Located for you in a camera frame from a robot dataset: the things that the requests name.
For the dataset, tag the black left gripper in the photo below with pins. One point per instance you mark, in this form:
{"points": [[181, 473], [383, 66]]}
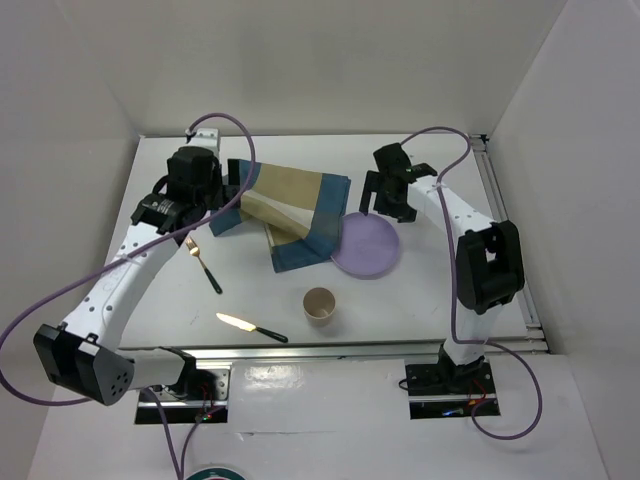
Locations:
{"points": [[224, 193]]}

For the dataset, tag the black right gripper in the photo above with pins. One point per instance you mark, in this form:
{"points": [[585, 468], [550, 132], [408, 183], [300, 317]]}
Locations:
{"points": [[406, 214]]}

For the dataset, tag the purple plastic plate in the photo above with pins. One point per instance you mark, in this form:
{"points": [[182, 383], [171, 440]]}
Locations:
{"points": [[369, 246]]}

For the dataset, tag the blue beige checked cloth napkin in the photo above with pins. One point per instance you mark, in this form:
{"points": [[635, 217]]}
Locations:
{"points": [[301, 211]]}

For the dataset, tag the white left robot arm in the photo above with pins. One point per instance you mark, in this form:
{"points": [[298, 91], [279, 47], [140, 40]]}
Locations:
{"points": [[82, 353]]}

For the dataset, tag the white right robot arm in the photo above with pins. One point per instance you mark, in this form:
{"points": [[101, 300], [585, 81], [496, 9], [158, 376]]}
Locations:
{"points": [[486, 258]]}

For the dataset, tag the beige plastic cup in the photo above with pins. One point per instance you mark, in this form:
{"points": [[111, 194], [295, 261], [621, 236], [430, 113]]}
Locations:
{"points": [[319, 305]]}

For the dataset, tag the green round sticker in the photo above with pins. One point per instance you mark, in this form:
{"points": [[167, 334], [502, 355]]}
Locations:
{"points": [[216, 473]]}

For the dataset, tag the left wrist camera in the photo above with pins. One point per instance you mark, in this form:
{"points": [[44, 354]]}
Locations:
{"points": [[208, 138]]}

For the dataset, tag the gold fork green handle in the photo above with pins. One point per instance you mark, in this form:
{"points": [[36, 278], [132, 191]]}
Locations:
{"points": [[195, 252]]}

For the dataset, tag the gold knife green handle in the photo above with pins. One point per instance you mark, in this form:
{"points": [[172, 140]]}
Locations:
{"points": [[250, 327]]}

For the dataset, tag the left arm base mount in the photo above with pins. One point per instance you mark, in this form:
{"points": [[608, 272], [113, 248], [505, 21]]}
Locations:
{"points": [[206, 400]]}

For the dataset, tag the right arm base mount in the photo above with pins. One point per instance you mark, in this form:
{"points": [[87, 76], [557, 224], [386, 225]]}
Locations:
{"points": [[430, 397]]}

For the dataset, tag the aluminium right side rail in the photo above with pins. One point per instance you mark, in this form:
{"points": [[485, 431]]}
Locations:
{"points": [[535, 335]]}

